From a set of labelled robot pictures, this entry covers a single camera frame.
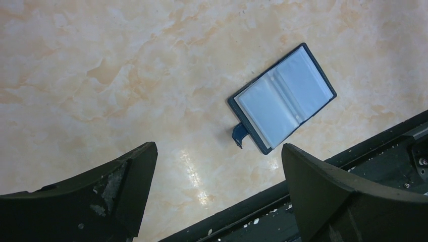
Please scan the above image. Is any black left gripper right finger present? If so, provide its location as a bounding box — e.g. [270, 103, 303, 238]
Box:
[282, 144, 427, 241]

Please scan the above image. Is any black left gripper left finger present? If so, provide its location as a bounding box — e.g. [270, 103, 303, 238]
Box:
[1, 142, 158, 241]

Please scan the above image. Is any blue card holder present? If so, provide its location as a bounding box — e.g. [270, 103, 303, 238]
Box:
[227, 42, 337, 155]

